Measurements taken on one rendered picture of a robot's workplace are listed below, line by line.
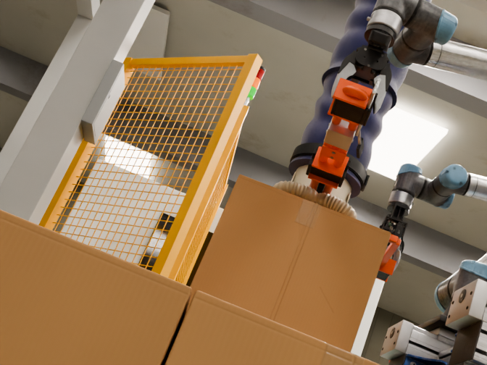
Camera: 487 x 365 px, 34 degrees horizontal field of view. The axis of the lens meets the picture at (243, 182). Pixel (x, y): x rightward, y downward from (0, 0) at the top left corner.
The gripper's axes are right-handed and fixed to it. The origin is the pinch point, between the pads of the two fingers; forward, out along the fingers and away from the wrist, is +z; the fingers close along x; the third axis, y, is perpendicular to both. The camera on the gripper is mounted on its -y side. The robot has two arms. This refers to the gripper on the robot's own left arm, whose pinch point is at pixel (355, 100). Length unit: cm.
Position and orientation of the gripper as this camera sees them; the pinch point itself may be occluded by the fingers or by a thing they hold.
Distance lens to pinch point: 177.0
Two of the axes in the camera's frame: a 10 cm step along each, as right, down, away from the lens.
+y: -0.6, 3.9, 9.2
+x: -9.3, -3.6, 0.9
